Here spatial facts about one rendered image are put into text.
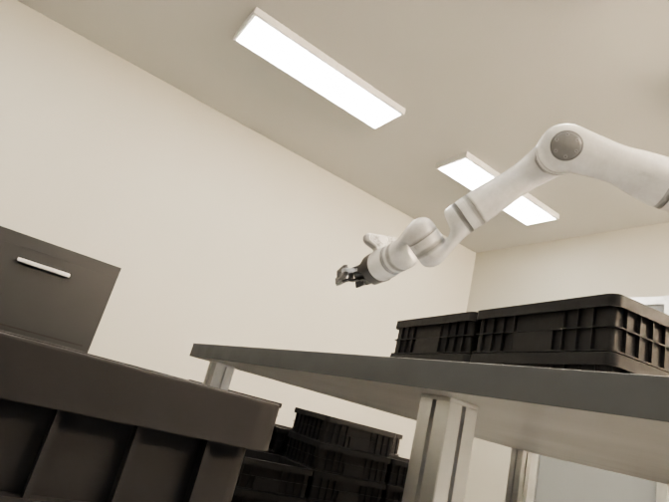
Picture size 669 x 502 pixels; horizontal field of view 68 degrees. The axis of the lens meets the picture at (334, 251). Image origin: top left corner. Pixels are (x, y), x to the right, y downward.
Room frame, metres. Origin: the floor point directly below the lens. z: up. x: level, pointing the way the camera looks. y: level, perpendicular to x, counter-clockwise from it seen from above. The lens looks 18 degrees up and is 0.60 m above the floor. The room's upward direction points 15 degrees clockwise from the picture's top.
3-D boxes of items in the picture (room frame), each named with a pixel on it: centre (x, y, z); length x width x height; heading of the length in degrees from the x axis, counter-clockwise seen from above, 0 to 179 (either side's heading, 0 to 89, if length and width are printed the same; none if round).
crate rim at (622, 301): (1.09, -0.59, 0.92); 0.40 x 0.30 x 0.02; 20
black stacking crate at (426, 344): (1.47, -0.46, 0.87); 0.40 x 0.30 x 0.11; 20
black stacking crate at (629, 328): (1.09, -0.59, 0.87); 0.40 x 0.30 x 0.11; 20
